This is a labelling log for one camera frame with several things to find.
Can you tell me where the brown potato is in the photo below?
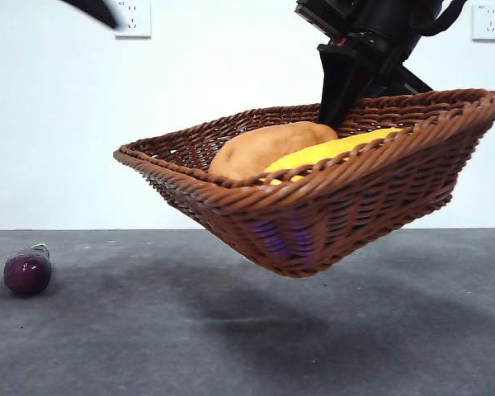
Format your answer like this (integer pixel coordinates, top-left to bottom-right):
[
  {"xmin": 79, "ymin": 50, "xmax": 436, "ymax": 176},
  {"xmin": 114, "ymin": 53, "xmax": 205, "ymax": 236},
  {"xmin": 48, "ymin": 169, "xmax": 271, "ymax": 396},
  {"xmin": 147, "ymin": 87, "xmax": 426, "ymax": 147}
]
[{"xmin": 208, "ymin": 121, "xmax": 339, "ymax": 182}]

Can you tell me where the brown wicker basket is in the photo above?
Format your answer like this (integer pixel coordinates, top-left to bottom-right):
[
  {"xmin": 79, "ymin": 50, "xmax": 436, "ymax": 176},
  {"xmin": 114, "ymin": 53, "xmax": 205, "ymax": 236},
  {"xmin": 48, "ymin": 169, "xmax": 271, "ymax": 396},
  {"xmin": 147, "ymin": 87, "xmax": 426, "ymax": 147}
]
[{"xmin": 113, "ymin": 88, "xmax": 495, "ymax": 280}]

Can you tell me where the purple eggplant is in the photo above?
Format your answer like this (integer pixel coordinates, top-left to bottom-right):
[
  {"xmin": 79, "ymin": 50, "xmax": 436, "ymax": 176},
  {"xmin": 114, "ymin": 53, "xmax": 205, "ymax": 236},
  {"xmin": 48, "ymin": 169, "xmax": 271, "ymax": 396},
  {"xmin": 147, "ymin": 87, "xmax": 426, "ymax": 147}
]
[{"xmin": 3, "ymin": 243, "xmax": 53, "ymax": 296}]

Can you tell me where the white wall socket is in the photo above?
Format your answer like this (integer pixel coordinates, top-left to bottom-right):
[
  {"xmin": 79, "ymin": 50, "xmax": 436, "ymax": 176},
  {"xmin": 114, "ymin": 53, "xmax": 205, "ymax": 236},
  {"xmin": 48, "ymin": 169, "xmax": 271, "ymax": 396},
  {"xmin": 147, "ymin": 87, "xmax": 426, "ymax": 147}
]
[
  {"xmin": 114, "ymin": 0, "xmax": 153, "ymax": 40},
  {"xmin": 472, "ymin": 3, "xmax": 495, "ymax": 42}
]

